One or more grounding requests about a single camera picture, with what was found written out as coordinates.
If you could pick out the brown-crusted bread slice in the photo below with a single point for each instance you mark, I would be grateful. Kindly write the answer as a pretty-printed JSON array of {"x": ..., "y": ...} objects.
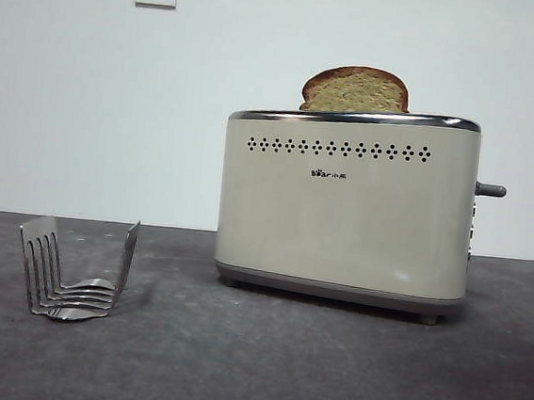
[{"x": 355, "y": 92}]

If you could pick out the grey toaster lever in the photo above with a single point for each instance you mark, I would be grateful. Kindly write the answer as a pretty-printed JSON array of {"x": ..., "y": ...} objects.
[{"x": 491, "y": 190}]

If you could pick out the cream toaster with chrome top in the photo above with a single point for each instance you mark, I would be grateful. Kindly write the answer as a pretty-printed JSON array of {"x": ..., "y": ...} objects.
[{"x": 340, "y": 226}]

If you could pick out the stainless steel bread rack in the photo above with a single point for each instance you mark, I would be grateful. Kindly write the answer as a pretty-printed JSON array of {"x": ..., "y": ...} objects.
[{"x": 79, "y": 294}]

